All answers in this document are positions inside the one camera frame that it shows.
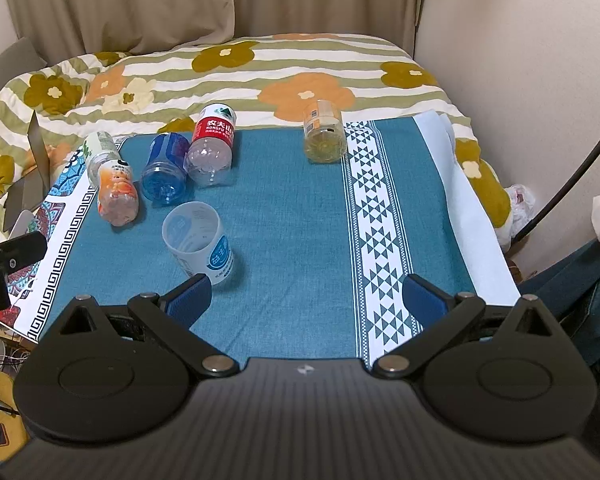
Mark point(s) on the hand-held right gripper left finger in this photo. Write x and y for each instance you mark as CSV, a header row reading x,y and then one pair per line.
x,y
190,296

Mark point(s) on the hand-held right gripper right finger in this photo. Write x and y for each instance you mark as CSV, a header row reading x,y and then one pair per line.
x,y
422,299

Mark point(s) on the translucent cup with blue label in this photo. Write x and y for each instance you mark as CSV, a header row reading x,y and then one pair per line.
x,y
197,242

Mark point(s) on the grey laptop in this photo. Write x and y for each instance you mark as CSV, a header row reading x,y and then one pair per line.
x,y
39,160

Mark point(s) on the orange label plastic bottle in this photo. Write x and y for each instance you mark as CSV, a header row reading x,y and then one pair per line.
x,y
117,192

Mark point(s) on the teal patterned tablecloth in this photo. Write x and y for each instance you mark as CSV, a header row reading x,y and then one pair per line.
x,y
290,240

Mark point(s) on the yellow box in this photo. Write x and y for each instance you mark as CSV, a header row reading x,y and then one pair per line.
x,y
0,410

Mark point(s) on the blue plastic bottle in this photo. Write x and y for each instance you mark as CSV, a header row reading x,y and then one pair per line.
x,y
165,170

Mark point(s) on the white plastic bag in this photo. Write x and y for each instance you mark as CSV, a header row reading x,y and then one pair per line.
x,y
519,210

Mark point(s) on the green white label bottle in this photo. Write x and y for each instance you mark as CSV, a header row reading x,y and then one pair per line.
x,y
99,147

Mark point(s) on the red label plastic bottle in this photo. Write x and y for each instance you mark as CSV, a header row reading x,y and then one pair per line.
x,y
211,145

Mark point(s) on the dark teal cloth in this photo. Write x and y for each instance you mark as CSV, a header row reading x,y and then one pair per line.
x,y
580,300

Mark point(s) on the grey cushion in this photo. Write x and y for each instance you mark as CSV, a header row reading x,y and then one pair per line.
x,y
7,67

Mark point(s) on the yellow clear plastic jar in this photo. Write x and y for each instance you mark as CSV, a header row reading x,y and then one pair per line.
x,y
323,132

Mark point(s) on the floral striped blanket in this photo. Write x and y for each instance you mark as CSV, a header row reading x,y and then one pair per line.
x,y
290,75

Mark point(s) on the beige curtain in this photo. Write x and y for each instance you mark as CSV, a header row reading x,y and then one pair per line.
x,y
180,5

